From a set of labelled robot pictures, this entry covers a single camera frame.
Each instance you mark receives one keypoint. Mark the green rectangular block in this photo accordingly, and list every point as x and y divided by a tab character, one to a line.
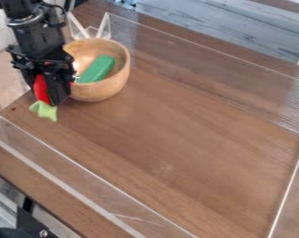
98	69

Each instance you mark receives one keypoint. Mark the wooden bowl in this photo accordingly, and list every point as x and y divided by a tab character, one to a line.
86	50

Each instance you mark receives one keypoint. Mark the clear acrylic tray wall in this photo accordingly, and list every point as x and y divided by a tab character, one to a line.
187	156

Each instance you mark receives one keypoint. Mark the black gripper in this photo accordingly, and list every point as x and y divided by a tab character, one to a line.
39	54

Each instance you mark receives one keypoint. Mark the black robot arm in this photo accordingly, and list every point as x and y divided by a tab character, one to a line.
32	7

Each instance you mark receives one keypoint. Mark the black metal bracket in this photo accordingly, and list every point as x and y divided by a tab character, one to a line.
28	224

